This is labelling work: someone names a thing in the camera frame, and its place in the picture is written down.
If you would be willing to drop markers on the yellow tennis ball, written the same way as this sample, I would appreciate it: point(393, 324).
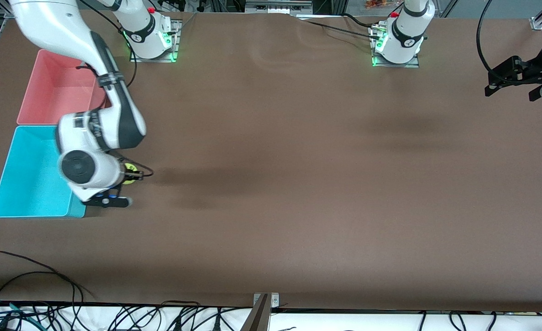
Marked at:
point(129, 181)

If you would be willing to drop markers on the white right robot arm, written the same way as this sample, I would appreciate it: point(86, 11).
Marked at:
point(101, 133)

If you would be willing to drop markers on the blue plastic bin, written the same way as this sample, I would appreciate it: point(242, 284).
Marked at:
point(27, 184)

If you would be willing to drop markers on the pink plastic bin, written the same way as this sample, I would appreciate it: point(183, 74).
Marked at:
point(55, 92)

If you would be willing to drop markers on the grey metal bar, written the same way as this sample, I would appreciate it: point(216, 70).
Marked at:
point(258, 319)

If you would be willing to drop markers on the grey power strip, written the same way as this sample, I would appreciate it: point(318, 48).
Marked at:
point(278, 6)

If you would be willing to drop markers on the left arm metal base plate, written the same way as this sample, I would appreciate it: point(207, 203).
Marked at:
point(413, 64)

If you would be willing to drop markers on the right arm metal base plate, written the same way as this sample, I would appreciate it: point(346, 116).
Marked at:
point(175, 43)

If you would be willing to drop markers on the silver table edge bracket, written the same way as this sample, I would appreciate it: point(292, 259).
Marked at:
point(274, 299)

